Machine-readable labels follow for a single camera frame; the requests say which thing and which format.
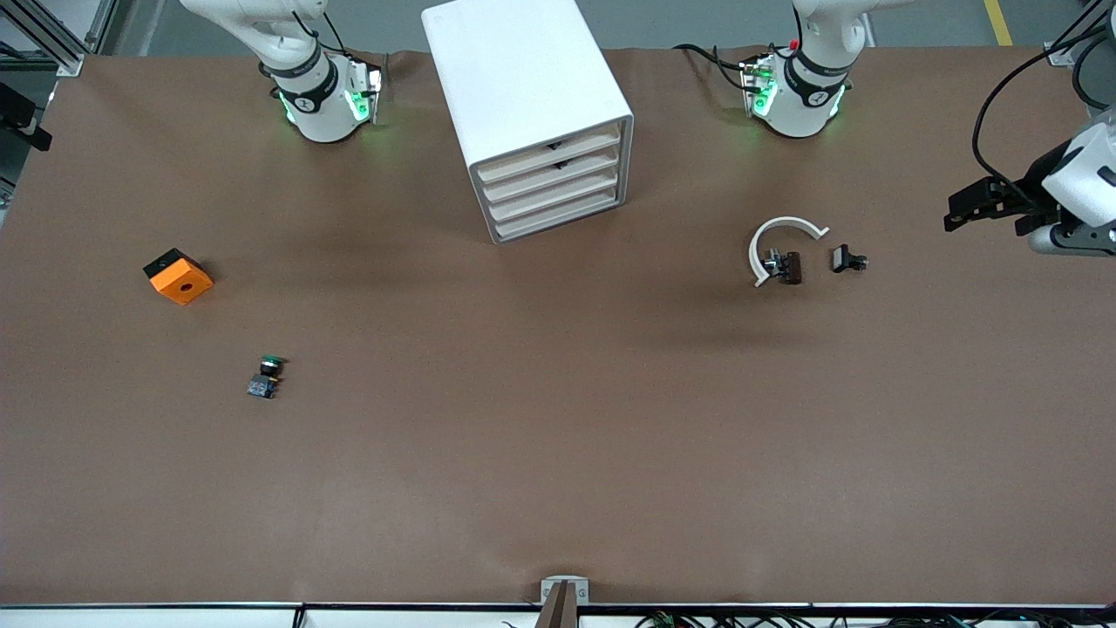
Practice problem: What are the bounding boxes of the orange and black button box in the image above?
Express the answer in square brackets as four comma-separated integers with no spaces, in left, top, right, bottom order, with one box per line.
[143,248,214,306]

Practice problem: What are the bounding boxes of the white half-round pipe clamp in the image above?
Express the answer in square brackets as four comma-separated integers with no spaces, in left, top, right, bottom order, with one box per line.
[748,216,831,289]

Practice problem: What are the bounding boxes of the black clamp fixture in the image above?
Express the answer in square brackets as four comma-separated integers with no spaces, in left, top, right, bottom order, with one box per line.
[0,83,53,154]

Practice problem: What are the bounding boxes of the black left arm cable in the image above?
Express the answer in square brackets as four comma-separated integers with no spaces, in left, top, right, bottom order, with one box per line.
[970,17,1116,206]

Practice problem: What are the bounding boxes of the aluminium frame profile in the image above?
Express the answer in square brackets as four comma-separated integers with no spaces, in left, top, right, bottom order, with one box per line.
[1046,0,1116,67]
[0,0,119,78]

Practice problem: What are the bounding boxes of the black base cable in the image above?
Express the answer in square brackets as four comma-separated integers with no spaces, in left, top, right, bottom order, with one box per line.
[673,44,759,92]

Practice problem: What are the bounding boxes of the tangled black cables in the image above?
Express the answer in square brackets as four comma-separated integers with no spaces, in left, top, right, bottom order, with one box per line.
[636,611,1116,628]

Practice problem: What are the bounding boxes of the grey metal bracket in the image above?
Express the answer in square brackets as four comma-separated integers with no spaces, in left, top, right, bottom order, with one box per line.
[541,576,589,628]

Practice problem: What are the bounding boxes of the green push button switch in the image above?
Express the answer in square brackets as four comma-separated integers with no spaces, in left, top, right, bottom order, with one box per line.
[246,354,287,400]

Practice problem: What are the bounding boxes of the white table edge rail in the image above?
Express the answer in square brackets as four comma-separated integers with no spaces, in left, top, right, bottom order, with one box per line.
[0,604,1116,628]

